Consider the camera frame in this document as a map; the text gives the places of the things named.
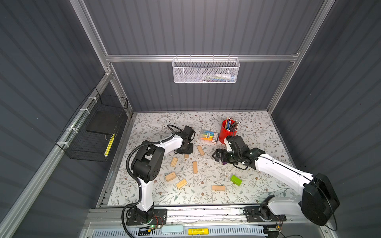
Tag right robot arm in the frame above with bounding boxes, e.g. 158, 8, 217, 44
212, 136, 340, 226

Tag black wire basket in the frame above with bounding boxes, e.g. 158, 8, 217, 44
56, 89, 130, 162

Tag pens in white basket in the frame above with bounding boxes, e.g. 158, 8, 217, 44
196, 73, 237, 83

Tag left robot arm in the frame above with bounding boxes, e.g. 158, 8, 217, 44
126, 125, 195, 213

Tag yellow marker in basket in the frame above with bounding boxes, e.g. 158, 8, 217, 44
104, 133, 116, 157

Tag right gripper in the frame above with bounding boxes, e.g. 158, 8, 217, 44
211, 148, 240, 163

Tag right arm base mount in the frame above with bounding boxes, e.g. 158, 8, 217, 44
243, 206, 287, 222

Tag green block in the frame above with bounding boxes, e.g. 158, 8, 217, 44
230, 175, 242, 186

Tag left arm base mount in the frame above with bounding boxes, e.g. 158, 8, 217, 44
125, 207, 168, 226

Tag white wire mesh basket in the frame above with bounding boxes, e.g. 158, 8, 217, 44
172, 57, 240, 84

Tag red pen cup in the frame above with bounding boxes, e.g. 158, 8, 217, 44
219, 118, 238, 144

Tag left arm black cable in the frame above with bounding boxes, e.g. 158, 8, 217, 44
120, 124, 184, 238

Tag yellow label sticker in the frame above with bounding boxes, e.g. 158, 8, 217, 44
188, 228, 209, 236

